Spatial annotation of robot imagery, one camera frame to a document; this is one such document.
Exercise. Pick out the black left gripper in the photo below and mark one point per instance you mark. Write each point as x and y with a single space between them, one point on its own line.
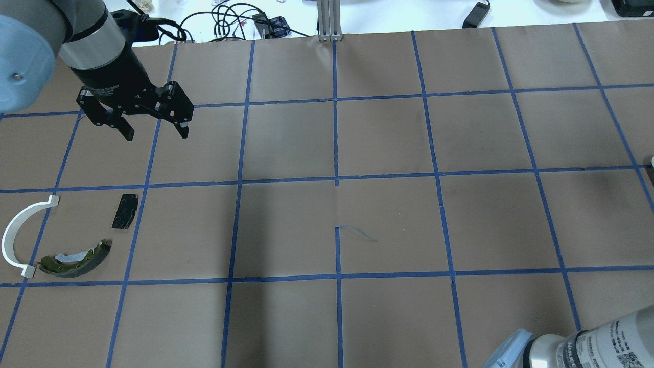
116 76

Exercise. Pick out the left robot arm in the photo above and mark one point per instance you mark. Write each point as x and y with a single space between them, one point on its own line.
96 45

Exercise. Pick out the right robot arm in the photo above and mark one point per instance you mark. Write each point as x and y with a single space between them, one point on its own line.
623 342

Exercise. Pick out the black brake pad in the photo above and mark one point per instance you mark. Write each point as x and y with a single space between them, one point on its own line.
126 211

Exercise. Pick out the blue patterned small object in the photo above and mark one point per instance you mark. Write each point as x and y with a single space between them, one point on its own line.
279 28

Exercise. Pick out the green brake shoe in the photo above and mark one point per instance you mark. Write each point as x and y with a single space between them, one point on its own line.
75 265

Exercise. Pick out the black power adapter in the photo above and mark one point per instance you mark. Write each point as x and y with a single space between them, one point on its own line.
476 15

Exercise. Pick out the black device at corner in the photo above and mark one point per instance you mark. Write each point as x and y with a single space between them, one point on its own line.
634 8

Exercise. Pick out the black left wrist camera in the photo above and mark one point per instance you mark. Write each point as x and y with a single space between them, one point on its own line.
139 28

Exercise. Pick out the white curved plastic bracket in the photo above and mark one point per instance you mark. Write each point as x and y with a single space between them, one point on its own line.
12 229

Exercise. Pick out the aluminium extrusion post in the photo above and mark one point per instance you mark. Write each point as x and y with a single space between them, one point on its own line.
329 20

